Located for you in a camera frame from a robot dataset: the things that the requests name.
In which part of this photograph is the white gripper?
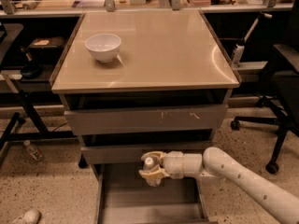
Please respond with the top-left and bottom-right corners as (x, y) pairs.
(139, 151), (184, 180)

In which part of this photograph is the plastic bottle with white cap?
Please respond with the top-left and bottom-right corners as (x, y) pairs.
(143, 158), (161, 187)

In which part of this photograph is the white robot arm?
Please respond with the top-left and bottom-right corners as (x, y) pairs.
(139, 147), (299, 224)

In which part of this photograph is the grey open bottom drawer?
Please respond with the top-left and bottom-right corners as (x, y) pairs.
(95, 163), (209, 224)

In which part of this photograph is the grey top drawer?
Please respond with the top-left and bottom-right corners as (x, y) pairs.
(64, 105), (228, 135)

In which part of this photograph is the grey middle drawer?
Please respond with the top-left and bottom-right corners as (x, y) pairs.
(81, 141), (213, 164)

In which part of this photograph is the grey drawer cabinet with counter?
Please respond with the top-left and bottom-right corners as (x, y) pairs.
(49, 8), (243, 224)

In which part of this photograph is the plastic bottle on floor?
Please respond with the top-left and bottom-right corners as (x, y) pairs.
(23, 140), (43, 161)

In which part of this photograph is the white spray bottle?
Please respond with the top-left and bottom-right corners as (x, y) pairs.
(232, 39), (245, 64)

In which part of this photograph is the white ceramic bowl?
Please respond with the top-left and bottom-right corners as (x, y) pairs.
(85, 34), (121, 63)

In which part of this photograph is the white sneaker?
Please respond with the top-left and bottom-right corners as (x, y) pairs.
(11, 209), (41, 224)

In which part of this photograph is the black office chair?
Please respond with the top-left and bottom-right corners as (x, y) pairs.
(231, 0), (299, 175)

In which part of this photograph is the black joystick device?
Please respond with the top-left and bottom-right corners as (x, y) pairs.
(20, 47), (43, 79)

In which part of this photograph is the black box on shelf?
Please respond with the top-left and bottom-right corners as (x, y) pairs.
(28, 36), (65, 61)

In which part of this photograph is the black desk frame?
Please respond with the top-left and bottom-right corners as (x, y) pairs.
(0, 22), (78, 168)

